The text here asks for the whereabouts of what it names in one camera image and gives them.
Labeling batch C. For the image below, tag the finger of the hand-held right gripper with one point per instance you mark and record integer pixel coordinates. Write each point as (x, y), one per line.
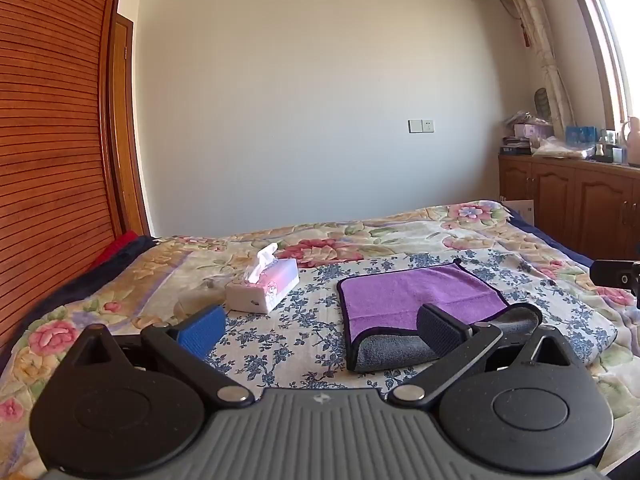
(612, 272)

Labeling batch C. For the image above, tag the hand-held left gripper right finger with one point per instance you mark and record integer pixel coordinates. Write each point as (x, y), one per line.
(440, 332)

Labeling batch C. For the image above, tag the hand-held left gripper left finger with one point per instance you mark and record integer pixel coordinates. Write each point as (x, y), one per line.
(202, 332)

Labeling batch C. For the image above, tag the purple and grey towel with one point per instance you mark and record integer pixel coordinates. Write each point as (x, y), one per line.
(395, 295)

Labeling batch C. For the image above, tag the dark blue bed sheet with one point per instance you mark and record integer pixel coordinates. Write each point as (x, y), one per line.
(550, 242)

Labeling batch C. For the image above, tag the white and pink tissue box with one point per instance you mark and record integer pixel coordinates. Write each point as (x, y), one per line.
(265, 285)

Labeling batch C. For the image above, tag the wooden cabinet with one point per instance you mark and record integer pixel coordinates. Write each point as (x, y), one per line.
(575, 200)

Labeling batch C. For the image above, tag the blue floral white sheet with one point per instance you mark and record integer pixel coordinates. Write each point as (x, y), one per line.
(300, 320)

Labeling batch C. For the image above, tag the white cardboard box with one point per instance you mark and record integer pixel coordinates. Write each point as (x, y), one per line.
(520, 210)

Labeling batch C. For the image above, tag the dark blue cloth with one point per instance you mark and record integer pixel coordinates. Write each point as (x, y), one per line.
(100, 275)

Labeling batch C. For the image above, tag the red cloth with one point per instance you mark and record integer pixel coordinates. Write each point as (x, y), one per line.
(117, 247)

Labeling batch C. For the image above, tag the pink bottle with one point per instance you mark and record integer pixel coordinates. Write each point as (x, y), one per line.
(633, 142)

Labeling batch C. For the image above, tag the clear plastic bag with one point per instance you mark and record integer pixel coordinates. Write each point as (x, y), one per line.
(557, 149)

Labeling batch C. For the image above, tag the blue packaging box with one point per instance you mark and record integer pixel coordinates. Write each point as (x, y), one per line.
(581, 135)

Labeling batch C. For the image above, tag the stack of books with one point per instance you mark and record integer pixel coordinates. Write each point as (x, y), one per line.
(515, 146)

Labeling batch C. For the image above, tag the pale pink box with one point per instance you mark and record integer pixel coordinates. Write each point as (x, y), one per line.
(532, 132)

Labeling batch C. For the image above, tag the grey hand fan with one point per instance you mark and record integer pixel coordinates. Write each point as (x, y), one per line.
(542, 104)

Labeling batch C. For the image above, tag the floral beige curtain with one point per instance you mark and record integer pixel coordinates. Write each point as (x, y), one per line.
(542, 50)

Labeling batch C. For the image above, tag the wooden slatted wardrobe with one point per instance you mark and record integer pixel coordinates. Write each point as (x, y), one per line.
(50, 135)

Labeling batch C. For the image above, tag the red curtain tassel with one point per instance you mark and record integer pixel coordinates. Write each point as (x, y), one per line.
(525, 32)

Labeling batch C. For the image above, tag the white wall socket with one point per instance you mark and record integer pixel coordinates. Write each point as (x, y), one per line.
(421, 126)

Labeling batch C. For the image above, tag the wooden window frame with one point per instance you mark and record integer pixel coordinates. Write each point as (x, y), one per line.
(602, 45)

